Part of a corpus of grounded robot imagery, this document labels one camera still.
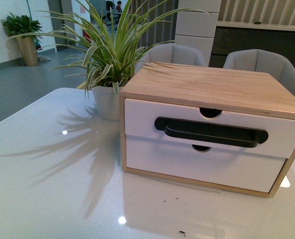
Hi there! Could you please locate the white plant pot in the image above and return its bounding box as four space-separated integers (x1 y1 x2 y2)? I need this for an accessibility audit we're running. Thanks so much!
92 86 120 121

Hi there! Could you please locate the right grey chair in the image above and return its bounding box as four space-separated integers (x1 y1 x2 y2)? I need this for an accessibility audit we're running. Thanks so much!
223 49 295 96

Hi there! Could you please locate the background green plant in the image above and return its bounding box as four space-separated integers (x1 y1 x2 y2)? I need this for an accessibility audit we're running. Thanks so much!
1 13 42 40

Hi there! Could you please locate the wooden drawer cabinet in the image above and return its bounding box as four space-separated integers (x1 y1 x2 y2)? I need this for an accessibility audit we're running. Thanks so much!
120 63 295 197

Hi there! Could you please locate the white pillar cabinet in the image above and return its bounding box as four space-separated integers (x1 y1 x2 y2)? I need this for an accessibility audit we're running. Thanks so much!
175 0 221 65

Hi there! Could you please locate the dark wooden counter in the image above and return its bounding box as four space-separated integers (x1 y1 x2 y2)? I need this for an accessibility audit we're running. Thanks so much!
209 26 295 68

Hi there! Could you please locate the spider plant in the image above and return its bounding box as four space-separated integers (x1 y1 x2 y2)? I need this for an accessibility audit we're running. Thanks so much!
8 0 213 97

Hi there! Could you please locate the white drawer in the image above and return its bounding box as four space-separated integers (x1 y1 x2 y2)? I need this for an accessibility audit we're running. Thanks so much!
126 136 285 193
125 99 295 158

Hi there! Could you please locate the black drawer handle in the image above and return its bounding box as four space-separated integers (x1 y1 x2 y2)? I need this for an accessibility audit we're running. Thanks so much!
154 117 269 148

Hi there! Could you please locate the left grey chair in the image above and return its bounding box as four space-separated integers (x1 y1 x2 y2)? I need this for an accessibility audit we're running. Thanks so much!
135 43 208 73

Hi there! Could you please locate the person in background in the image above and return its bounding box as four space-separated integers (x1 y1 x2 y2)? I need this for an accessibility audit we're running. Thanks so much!
116 0 123 13

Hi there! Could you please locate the grey chair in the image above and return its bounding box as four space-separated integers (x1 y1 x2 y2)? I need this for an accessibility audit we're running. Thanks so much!
223 49 295 96
135 43 208 73

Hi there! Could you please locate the gold tall planter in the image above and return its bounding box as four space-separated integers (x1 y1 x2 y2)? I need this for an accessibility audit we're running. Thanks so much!
15 37 38 66

